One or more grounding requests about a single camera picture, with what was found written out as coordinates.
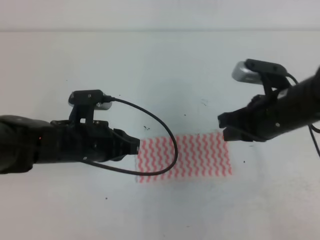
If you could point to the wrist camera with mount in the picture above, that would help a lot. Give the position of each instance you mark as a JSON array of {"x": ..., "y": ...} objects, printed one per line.
[
  {"x": 269, "y": 75},
  {"x": 85, "y": 102}
]

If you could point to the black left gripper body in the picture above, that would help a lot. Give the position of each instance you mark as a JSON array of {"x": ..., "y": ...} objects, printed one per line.
[{"x": 83, "y": 141}]

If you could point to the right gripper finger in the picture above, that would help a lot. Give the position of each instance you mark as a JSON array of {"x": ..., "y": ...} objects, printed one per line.
[
  {"x": 236, "y": 118},
  {"x": 231, "y": 134}
]

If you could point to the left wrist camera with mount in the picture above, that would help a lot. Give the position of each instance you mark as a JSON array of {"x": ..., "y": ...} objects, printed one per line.
[{"x": 85, "y": 102}]

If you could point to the pink white striped towel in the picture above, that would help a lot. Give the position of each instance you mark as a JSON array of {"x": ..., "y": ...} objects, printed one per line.
[{"x": 200, "y": 155}]

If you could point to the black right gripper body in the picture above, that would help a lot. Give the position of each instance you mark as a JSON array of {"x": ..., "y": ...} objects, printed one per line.
[{"x": 257, "y": 120}]

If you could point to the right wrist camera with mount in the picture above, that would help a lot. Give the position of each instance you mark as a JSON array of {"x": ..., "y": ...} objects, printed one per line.
[{"x": 269, "y": 75}]

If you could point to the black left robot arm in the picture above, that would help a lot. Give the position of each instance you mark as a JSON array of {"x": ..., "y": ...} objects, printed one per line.
[{"x": 25, "y": 142}]

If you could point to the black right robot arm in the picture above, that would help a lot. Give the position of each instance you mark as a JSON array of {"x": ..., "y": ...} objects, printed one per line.
[{"x": 299, "y": 105}]

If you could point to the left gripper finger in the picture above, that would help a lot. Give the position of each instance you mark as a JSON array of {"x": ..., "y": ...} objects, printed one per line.
[
  {"x": 120, "y": 153},
  {"x": 131, "y": 141}
]

